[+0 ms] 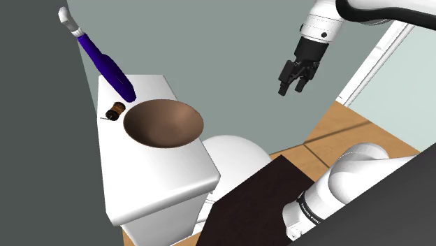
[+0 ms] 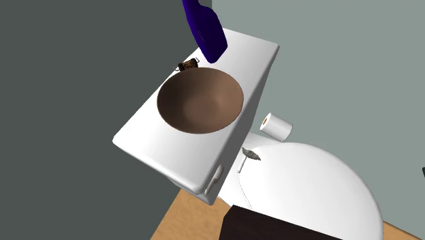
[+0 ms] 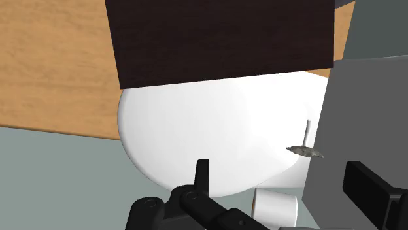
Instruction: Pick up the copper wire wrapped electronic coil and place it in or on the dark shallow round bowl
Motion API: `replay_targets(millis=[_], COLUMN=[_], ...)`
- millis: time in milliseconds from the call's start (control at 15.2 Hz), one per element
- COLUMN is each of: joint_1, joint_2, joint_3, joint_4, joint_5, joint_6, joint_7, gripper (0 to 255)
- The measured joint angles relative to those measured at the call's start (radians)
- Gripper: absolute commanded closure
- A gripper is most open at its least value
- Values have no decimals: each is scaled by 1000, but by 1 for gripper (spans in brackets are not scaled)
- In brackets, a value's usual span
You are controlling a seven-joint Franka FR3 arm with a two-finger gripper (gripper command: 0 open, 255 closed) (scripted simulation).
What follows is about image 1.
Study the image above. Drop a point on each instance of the white toilet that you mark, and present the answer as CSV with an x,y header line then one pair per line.
x,y
160,180

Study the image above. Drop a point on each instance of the brown bowl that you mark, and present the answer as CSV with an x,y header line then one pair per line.
x,y
160,124

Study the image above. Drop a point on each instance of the white door frame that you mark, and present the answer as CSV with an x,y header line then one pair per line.
x,y
374,64

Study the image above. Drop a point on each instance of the brown thread spool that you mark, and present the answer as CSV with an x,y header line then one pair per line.
x,y
115,110

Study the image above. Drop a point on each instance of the dark robot stand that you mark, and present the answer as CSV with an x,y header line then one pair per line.
x,y
252,204

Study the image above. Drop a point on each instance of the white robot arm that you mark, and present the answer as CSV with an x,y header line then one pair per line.
x,y
354,173

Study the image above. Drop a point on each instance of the blue and white toothbrush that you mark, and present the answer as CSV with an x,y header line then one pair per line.
x,y
109,68

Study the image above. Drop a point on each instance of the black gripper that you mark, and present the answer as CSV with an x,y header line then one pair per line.
x,y
310,49

